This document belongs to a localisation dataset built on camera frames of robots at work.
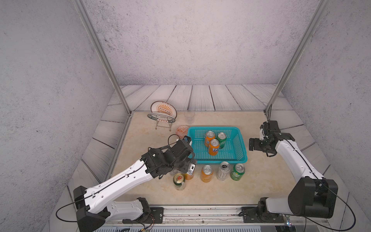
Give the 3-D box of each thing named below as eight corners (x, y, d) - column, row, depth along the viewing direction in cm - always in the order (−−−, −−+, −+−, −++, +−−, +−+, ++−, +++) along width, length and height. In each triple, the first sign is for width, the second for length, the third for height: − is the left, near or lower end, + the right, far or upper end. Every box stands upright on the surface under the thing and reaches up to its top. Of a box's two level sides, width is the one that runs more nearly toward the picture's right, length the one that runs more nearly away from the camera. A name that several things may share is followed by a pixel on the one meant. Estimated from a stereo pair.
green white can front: (174, 190, 83) (172, 184, 74) (175, 180, 87) (173, 172, 78) (185, 190, 83) (184, 184, 74) (185, 180, 87) (185, 172, 78)
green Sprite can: (231, 181, 86) (235, 173, 78) (229, 171, 90) (233, 163, 81) (240, 180, 86) (246, 173, 77) (238, 171, 90) (243, 163, 81)
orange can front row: (200, 182, 86) (201, 175, 77) (200, 173, 90) (201, 165, 81) (211, 182, 86) (213, 174, 77) (210, 173, 90) (212, 165, 81)
